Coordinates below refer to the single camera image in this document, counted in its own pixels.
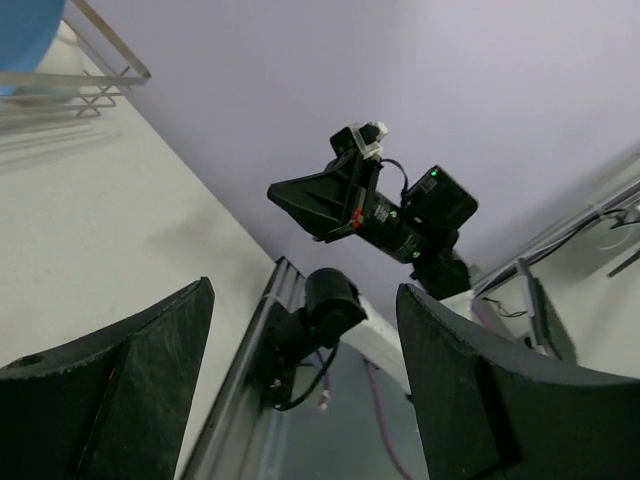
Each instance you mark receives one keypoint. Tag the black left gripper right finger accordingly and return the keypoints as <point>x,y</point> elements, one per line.
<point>487,408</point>

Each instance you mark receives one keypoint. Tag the blue plastic plate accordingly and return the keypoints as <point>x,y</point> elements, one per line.
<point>28,28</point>

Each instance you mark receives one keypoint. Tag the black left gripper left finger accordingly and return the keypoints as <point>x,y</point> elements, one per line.
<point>113,404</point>

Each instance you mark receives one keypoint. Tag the metal wire dish rack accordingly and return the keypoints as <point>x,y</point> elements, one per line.
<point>87,67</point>

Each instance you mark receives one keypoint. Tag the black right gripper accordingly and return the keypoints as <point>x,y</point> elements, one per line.
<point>341,200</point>

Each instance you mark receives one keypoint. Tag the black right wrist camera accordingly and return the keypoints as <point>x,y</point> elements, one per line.
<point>365,138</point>

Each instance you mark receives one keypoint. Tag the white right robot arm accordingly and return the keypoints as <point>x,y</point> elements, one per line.
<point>439,206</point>

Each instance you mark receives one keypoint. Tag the aluminium table edge rail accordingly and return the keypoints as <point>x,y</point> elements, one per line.
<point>242,438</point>

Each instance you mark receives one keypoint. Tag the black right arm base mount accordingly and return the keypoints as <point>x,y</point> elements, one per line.
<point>290,338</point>

